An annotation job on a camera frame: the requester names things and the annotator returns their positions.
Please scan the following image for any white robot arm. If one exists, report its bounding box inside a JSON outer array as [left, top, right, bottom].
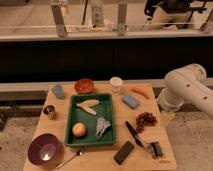
[[157, 64, 213, 126]]

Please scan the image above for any light blue cup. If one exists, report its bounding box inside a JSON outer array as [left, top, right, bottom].
[[51, 85, 64, 99]]

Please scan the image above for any small metal cup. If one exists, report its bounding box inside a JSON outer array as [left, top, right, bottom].
[[43, 105, 56, 120]]

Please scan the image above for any red yellow apple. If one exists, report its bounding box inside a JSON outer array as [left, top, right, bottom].
[[72, 122, 87, 138]]

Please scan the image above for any beige wooden spatula piece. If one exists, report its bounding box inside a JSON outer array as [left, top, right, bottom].
[[76, 99, 100, 115]]

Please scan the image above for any bunch of dark grapes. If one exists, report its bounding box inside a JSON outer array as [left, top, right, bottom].
[[136, 112, 157, 133]]

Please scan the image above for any red bowl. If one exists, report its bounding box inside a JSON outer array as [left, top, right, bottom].
[[74, 79, 94, 94]]

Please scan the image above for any black rectangular block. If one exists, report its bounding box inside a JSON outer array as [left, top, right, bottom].
[[114, 141, 134, 165]]

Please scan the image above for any metal spoon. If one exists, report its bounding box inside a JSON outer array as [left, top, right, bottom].
[[55, 148, 85, 169]]

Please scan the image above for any green plastic tray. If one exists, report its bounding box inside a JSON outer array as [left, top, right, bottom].
[[64, 93, 116, 148]]

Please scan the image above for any wooden board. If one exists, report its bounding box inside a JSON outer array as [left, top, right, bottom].
[[23, 83, 177, 171]]

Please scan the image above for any blue sponge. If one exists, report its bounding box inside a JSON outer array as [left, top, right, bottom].
[[122, 94, 140, 109]]

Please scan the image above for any purple bowl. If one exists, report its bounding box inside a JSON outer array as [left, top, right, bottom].
[[27, 133, 62, 166]]

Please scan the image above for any grey crumpled cloth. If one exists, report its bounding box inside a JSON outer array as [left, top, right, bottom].
[[96, 117, 111, 139]]

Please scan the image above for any orange red pepper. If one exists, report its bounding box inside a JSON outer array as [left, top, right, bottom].
[[131, 88, 149, 99]]

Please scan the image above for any white paper cup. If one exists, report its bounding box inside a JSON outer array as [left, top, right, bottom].
[[110, 77, 123, 93]]

